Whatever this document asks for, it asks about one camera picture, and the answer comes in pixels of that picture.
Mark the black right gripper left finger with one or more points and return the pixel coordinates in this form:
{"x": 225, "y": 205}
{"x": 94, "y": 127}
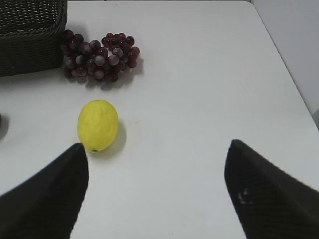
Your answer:
{"x": 46, "y": 206}

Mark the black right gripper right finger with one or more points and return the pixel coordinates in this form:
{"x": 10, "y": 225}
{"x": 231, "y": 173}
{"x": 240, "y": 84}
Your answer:
{"x": 269, "y": 203}

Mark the yellow lemon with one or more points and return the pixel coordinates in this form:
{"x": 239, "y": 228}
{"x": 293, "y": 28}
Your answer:
{"x": 98, "y": 125}

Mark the dark red grape bunch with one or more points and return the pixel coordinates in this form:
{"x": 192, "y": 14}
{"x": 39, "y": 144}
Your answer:
{"x": 102, "y": 60}

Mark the black wicker basket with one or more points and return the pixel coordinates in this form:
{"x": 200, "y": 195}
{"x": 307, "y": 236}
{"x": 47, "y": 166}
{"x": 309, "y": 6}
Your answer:
{"x": 30, "y": 34}

